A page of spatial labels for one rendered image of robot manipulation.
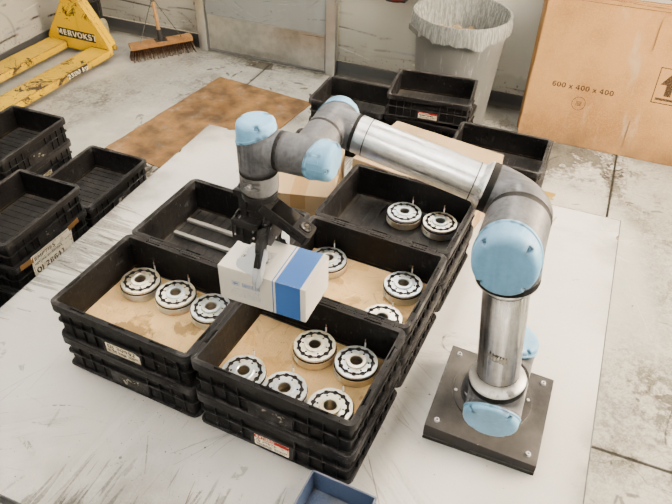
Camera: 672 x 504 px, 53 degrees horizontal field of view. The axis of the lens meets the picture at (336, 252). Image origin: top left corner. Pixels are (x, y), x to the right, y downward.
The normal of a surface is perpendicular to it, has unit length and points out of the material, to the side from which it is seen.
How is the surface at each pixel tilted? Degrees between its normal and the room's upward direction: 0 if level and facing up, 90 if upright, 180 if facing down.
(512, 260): 84
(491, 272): 84
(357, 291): 0
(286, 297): 90
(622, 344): 0
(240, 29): 90
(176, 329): 0
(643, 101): 76
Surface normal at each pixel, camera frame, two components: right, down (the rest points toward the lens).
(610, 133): -0.35, 0.32
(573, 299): 0.02, -0.77
